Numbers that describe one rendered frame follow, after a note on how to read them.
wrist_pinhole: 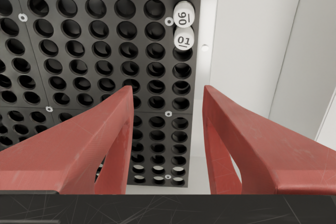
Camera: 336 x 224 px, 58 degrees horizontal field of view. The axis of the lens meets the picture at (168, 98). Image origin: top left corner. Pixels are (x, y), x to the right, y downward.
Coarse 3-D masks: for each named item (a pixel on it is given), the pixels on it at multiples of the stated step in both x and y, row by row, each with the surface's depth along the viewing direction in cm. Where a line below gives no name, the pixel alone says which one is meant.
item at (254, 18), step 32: (224, 0) 24; (256, 0) 24; (288, 0) 24; (224, 32) 26; (256, 32) 26; (288, 32) 25; (224, 64) 28; (256, 64) 27; (256, 96) 29; (192, 128) 32; (192, 160) 34; (128, 192) 31; (160, 192) 31; (192, 192) 31
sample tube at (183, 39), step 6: (180, 30) 18; (186, 30) 18; (192, 30) 19; (174, 36) 18; (180, 36) 18; (186, 36) 18; (192, 36) 18; (174, 42) 18; (180, 42) 18; (186, 42) 18; (192, 42) 18; (180, 48) 18; (186, 48) 18
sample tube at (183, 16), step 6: (180, 6) 17; (186, 6) 17; (192, 6) 18; (174, 12) 17; (180, 12) 17; (186, 12) 17; (192, 12) 17; (174, 18) 17; (180, 18) 17; (186, 18) 17; (192, 18) 17; (180, 24) 18; (186, 24) 18
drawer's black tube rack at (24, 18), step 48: (0, 0) 22; (48, 0) 18; (96, 0) 21; (144, 0) 18; (0, 48) 21; (48, 48) 24; (96, 48) 24; (144, 48) 20; (0, 96) 23; (48, 96) 23; (96, 96) 23; (144, 96) 22; (0, 144) 26; (144, 144) 25
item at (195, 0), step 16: (176, 0) 18; (192, 0) 18; (192, 48) 20; (176, 64) 21; (192, 64) 20; (176, 80) 21; (192, 80) 21; (176, 96) 22; (192, 96) 22; (176, 112) 23; (192, 112) 23; (176, 128) 24; (176, 160) 27; (176, 176) 27
